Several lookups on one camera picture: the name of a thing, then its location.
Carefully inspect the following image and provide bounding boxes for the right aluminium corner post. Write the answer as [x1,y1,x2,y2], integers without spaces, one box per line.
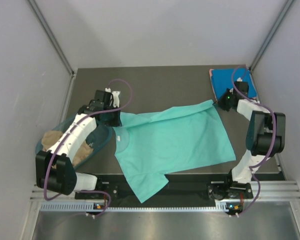
[249,0,296,73]

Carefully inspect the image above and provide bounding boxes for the aluminium frame rail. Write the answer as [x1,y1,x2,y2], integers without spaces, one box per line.
[30,181,300,202]

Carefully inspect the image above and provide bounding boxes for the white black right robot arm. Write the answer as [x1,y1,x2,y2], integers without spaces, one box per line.
[216,78,286,198]

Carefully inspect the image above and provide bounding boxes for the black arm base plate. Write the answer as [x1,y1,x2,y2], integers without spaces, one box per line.
[95,173,253,207]

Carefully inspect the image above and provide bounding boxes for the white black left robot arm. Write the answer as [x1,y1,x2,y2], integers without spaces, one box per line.
[35,88,121,199]

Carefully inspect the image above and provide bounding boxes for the folded pink t shirt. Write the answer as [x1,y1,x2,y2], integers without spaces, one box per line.
[209,68,260,104]

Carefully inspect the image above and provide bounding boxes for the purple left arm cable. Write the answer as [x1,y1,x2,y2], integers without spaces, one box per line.
[44,79,135,217]

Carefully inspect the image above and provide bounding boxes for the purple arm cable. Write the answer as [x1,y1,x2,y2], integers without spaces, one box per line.
[44,79,135,217]
[232,65,277,216]

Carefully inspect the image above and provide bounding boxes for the aluminium corner post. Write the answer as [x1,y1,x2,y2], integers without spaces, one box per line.
[26,0,75,76]
[249,0,296,73]

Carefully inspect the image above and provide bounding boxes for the teal green t shirt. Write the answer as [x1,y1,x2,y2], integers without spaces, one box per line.
[114,100,236,203]

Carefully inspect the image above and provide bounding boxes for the grey slotted cable duct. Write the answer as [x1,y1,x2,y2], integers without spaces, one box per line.
[40,201,241,213]

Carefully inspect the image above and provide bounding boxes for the crumpled beige t shirt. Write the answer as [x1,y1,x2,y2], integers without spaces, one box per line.
[41,130,93,167]

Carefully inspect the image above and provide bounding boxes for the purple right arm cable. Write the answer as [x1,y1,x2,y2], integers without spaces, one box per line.
[232,65,277,216]

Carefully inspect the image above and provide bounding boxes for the left aluminium corner post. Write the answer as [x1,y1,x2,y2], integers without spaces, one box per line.
[26,0,75,76]

